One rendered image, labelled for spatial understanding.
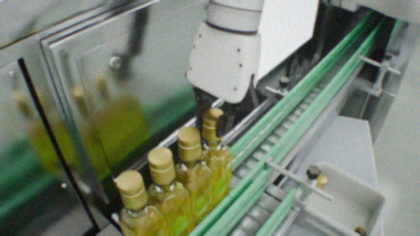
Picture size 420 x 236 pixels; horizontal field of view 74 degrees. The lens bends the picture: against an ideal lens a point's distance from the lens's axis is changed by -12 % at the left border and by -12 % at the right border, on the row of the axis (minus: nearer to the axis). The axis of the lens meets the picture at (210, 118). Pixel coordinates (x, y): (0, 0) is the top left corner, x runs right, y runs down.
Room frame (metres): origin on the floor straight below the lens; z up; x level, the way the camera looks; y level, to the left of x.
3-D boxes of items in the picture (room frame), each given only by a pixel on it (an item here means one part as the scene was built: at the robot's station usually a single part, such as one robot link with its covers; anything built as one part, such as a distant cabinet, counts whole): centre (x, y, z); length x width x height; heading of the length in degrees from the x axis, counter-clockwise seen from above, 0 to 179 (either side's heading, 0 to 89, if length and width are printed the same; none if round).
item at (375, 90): (0.90, -0.60, 0.90); 0.17 x 0.05 x 0.22; 50
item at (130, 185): (0.25, 0.11, 1.14); 0.04 x 0.04 x 0.04
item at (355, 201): (0.43, -0.34, 0.80); 0.22 x 0.17 x 0.09; 50
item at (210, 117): (0.38, -0.01, 1.14); 0.04 x 0.04 x 0.04
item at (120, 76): (0.68, -0.08, 1.15); 0.90 x 0.03 x 0.34; 140
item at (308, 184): (0.41, -0.19, 0.95); 0.17 x 0.03 x 0.12; 50
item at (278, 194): (0.42, -0.17, 0.85); 0.09 x 0.04 x 0.07; 50
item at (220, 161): (0.38, 0.00, 0.99); 0.06 x 0.06 x 0.21; 50
